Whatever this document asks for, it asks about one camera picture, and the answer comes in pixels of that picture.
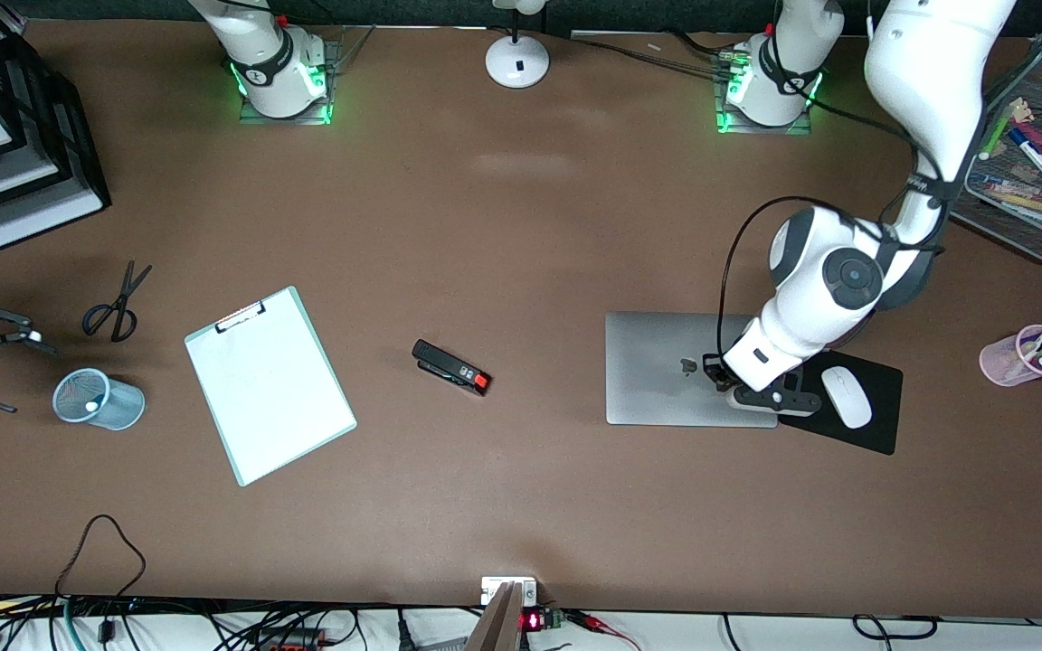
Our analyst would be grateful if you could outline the black looped cable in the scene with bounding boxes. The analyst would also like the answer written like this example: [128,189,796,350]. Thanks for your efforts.
[54,514,147,599]

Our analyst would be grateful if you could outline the black stapler orange tip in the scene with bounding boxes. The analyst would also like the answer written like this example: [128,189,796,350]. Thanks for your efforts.
[412,339,492,397]

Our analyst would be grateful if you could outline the white paper sheet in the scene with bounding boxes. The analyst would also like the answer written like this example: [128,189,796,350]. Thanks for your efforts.
[186,291,355,485]

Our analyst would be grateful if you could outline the wooden camera post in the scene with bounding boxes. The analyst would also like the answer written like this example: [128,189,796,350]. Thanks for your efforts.
[465,581,526,651]

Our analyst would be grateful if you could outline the black mouse pad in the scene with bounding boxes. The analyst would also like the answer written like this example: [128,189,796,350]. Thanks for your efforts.
[778,340,905,457]

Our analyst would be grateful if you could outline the blue marker in organiser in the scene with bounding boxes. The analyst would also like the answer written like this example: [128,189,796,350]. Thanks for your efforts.
[1007,126,1042,196]

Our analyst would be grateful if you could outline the black wire mesh organiser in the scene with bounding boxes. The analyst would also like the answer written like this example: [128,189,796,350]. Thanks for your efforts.
[948,14,1042,265]

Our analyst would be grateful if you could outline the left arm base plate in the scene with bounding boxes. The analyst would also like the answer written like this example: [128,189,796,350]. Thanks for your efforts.
[715,45,813,137]

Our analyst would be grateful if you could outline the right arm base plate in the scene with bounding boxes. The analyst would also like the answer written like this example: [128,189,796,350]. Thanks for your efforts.
[239,25,375,126]

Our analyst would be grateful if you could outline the black stacked paper trays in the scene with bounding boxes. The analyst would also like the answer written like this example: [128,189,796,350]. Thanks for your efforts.
[0,0,113,252]

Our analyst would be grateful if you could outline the orange black power strip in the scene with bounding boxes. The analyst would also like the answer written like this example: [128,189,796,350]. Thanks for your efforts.
[250,627,328,651]

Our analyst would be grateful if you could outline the pink translucent cup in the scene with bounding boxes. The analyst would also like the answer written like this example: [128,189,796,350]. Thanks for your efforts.
[979,324,1042,388]

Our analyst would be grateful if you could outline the silver laptop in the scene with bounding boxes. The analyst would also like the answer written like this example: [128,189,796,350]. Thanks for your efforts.
[604,312,780,429]

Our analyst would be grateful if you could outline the white lamp base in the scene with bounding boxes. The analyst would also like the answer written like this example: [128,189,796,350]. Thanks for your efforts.
[485,0,551,90]

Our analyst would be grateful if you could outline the pale green clipboard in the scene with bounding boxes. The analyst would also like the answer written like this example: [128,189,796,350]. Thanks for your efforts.
[184,286,358,487]

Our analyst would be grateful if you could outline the white computer mouse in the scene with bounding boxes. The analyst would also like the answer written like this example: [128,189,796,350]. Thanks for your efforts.
[820,365,874,429]

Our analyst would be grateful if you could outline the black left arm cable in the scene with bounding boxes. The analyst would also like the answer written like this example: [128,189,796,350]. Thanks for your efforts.
[715,90,949,364]

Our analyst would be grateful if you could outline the black flat loop cable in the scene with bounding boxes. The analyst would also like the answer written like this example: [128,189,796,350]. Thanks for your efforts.
[851,614,940,639]

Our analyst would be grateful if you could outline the white small box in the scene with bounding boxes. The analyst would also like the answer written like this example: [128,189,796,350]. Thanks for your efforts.
[481,577,538,607]

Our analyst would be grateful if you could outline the blue mesh pen cup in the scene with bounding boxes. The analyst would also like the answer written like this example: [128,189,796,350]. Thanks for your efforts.
[52,367,147,431]

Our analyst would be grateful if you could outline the green marker in organiser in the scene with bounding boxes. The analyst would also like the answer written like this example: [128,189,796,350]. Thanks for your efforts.
[980,102,1025,163]

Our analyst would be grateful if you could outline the red wire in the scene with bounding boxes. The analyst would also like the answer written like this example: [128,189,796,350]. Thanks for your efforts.
[566,610,641,651]

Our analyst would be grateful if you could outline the black base cables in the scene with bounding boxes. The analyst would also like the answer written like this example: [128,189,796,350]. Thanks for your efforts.
[573,33,744,79]

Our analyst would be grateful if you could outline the black blue scissors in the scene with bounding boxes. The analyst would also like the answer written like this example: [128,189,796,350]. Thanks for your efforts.
[81,260,154,344]

